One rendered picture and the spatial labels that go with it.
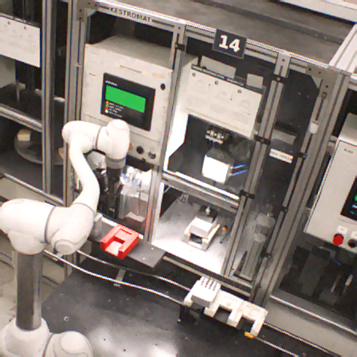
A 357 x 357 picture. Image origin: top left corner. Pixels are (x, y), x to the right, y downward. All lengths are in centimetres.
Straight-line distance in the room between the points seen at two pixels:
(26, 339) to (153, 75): 116
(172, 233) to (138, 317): 47
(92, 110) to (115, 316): 99
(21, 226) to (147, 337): 95
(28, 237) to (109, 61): 83
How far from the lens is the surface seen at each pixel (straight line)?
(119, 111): 211
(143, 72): 201
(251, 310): 229
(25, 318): 196
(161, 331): 238
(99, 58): 211
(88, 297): 248
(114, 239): 243
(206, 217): 243
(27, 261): 178
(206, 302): 223
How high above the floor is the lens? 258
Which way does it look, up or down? 35 degrees down
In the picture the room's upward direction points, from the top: 10 degrees clockwise
